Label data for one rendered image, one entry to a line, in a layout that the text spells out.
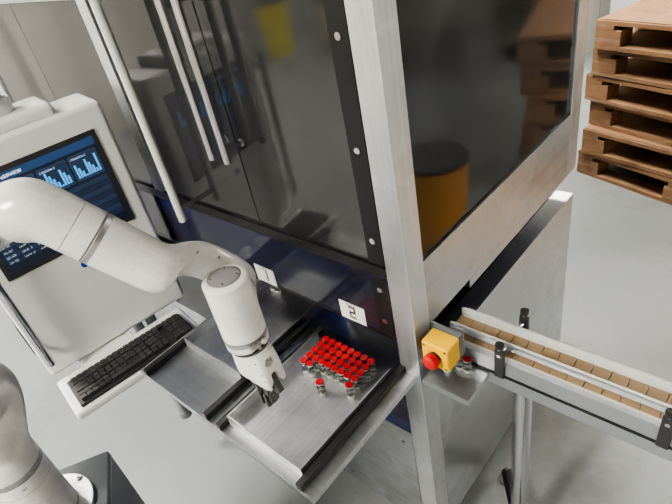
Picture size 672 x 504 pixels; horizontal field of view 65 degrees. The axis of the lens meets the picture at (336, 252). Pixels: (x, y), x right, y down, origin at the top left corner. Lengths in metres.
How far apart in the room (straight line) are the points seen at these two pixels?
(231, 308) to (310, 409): 0.52
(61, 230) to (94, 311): 1.04
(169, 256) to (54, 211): 0.18
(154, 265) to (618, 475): 1.89
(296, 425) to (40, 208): 0.79
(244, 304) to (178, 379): 0.70
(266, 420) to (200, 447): 1.22
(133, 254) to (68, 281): 0.96
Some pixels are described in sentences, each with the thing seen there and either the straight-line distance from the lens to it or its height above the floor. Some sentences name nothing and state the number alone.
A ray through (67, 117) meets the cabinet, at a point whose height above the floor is 1.53.
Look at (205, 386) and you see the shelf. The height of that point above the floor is 0.88.
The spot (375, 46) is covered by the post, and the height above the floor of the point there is 1.71.
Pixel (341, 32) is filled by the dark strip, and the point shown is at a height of 1.73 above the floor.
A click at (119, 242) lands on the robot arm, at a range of 0.90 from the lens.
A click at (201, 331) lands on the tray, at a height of 0.90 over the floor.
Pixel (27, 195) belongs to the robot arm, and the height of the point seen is 1.65.
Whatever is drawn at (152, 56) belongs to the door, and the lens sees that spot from 1.53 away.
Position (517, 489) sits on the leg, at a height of 0.35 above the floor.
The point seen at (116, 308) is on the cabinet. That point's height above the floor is 0.91.
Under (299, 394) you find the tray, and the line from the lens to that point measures 1.43.
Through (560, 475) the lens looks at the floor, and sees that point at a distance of 2.31.
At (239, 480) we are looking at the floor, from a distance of 2.44.
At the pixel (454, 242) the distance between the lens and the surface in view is 1.33.
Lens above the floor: 1.95
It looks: 35 degrees down
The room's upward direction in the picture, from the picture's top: 12 degrees counter-clockwise
